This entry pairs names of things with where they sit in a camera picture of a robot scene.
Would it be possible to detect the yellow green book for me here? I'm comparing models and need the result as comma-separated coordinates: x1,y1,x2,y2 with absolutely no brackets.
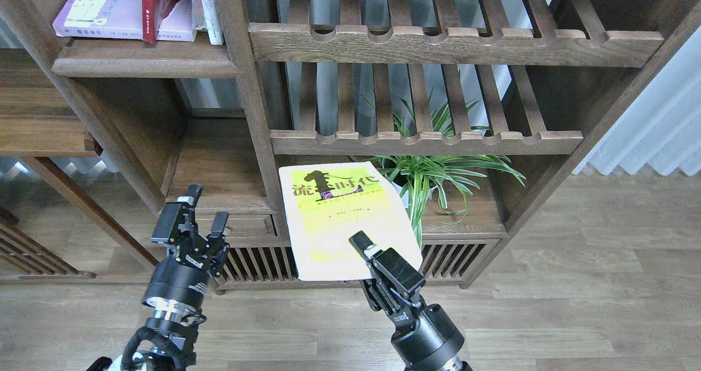
279,163,423,281

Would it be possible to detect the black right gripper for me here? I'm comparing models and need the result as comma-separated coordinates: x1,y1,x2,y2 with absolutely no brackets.
349,231,466,370

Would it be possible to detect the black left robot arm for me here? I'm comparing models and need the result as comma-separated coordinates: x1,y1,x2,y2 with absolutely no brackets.
90,184,229,370

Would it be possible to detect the white lavender book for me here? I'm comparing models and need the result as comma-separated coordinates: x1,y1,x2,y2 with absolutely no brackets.
53,0,196,42

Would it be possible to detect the dark wooden bookshelf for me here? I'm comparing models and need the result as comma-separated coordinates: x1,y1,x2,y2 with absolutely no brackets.
2,0,699,289

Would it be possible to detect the green spider plant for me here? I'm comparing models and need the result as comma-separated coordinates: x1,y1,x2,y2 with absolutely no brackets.
350,89,527,248

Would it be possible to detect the white curtain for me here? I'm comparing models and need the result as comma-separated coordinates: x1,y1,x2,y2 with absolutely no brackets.
573,30,700,175

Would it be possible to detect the white upright book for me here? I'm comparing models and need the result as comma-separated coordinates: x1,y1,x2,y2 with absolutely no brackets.
191,0,225,45

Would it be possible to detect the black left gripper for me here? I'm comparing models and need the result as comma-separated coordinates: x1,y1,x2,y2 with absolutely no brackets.
142,184,229,312

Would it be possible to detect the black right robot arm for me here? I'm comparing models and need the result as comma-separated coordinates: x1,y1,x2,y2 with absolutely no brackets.
349,231,471,370

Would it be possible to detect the white plant pot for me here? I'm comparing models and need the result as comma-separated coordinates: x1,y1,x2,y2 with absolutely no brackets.
391,173,438,210

